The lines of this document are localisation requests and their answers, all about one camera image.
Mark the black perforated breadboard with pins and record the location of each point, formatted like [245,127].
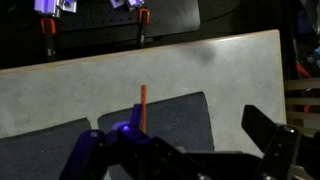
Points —
[100,20]

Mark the light wooden slat-back chair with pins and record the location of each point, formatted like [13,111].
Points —
[300,85]

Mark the red plastic straw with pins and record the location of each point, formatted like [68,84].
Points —
[143,106]

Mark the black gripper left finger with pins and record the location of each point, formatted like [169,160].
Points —
[86,153]

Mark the black and orange bar clamp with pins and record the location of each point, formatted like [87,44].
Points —
[143,16]
[48,26]

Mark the dark blue cloth placemat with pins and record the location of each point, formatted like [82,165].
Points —
[180,126]
[33,150]

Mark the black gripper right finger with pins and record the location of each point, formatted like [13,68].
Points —
[286,150]

